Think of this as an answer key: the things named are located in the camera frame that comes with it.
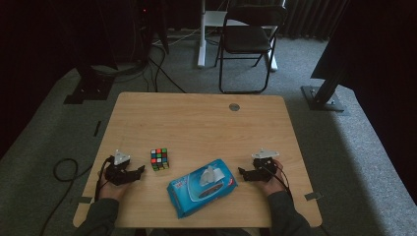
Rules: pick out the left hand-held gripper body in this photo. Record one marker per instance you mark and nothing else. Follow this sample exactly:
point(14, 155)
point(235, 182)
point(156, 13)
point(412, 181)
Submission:
point(118, 173)

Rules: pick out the person's left hand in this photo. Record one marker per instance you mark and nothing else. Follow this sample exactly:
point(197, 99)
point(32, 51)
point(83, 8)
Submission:
point(113, 192)

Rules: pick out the black tape strip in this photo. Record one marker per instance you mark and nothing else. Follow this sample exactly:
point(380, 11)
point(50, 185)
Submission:
point(97, 128)

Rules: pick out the dark curtain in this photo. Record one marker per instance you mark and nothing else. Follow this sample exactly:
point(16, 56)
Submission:
point(308, 19)

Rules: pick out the white desk frame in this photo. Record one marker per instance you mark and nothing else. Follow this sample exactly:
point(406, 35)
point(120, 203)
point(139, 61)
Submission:
point(202, 42)

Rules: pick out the black folding chair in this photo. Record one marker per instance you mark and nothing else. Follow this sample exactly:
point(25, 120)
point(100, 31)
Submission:
point(246, 39)

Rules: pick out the round grey table grommet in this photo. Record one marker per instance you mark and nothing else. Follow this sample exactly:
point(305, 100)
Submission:
point(234, 107)

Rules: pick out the person's right hand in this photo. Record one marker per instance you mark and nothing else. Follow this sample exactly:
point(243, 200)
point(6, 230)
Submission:
point(275, 187)

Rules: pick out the black equipment tower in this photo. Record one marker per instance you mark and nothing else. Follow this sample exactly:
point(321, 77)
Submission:
point(147, 29)

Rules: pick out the black metal stand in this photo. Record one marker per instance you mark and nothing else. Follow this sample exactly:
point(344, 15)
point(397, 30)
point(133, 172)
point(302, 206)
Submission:
point(90, 88)
point(323, 100)

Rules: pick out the multicoloured puzzle cube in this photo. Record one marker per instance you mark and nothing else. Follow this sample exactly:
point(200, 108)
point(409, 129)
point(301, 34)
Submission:
point(159, 159)

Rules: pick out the grey tape piece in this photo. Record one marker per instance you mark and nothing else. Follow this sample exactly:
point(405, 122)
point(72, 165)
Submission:
point(313, 196)
point(84, 200)

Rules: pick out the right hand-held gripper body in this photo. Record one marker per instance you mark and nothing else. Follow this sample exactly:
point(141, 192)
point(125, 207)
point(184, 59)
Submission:
point(264, 170)

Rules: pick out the white wet wipe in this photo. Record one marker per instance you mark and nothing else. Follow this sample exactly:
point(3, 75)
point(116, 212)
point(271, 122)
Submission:
point(207, 176)

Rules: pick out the blue wet wipes pack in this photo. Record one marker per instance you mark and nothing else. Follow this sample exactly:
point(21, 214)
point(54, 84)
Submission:
point(190, 200)

